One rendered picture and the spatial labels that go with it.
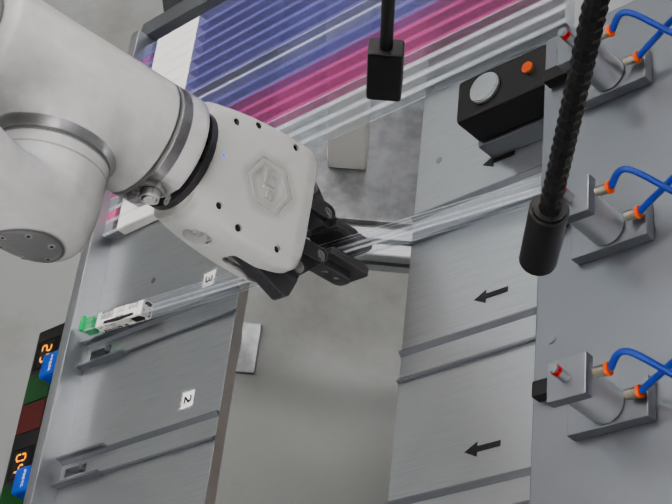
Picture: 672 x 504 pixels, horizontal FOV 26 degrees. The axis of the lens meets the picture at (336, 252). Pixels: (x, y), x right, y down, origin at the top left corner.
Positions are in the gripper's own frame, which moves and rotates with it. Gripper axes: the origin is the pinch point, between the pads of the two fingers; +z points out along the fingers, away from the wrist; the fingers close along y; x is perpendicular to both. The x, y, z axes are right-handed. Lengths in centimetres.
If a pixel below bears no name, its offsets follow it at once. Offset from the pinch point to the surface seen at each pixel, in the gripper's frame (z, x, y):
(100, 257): -1.5, 31.2, 7.8
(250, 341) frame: 54, 81, 34
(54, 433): -2.4, 29.9, -9.9
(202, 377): 0.0, 13.9, -7.2
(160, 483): -0.3, 16.1, -15.7
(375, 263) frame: 46, 47, 34
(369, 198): 64, 72, 61
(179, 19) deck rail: -0.8, 28.7, 34.1
